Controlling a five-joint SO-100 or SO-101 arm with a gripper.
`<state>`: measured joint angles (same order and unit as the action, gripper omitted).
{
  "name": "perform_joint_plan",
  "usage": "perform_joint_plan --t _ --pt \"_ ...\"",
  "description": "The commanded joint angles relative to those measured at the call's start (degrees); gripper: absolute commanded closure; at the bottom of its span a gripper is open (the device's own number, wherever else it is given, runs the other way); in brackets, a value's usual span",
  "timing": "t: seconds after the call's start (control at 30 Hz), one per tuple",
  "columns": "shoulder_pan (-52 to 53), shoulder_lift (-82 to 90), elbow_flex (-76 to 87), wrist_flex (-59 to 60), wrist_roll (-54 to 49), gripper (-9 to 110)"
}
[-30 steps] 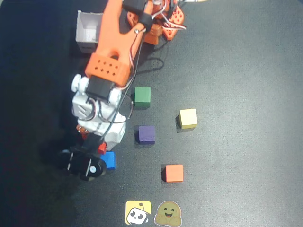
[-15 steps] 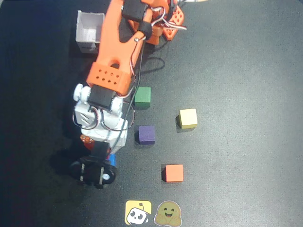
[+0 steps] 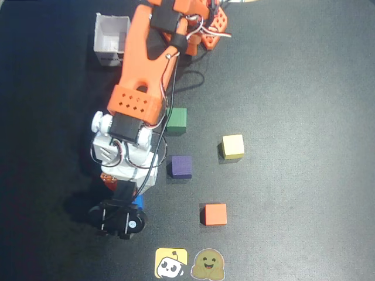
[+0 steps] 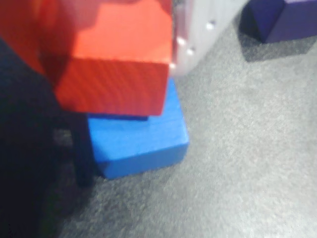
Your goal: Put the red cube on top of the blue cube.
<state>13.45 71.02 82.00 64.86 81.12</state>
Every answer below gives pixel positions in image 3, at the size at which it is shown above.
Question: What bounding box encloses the green wooden cube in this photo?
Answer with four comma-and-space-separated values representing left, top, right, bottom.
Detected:
165, 107, 188, 133

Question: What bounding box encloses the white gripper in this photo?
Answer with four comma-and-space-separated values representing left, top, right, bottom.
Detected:
100, 148, 159, 196

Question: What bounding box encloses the yellow wooden cube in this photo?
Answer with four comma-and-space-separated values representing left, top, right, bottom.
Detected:
221, 134, 245, 160

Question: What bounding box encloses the hugging face emoji sticker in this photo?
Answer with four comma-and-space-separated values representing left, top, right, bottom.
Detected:
190, 248, 226, 280

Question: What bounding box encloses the blue wooden cube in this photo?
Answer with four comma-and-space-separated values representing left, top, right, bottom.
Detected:
132, 194, 146, 211

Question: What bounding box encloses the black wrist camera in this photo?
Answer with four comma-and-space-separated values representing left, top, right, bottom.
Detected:
87, 180, 148, 242

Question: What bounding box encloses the white servo wire bundle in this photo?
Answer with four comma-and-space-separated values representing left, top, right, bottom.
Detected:
186, 16, 233, 43

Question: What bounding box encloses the purple wooden cube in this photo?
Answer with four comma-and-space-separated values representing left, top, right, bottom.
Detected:
171, 155, 193, 179

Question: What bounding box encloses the black camera cable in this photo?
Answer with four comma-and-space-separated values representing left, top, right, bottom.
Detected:
134, 52, 205, 197

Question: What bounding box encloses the white cardboard box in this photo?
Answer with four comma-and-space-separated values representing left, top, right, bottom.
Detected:
93, 12, 131, 67

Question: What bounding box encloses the yellow robot face sticker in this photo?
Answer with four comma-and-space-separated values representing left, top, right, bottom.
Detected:
154, 248, 189, 279

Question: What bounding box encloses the orange robot base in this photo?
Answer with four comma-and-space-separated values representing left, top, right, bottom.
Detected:
201, 5, 230, 50

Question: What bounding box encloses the orange wooden cube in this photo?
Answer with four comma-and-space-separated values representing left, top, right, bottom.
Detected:
204, 203, 228, 226

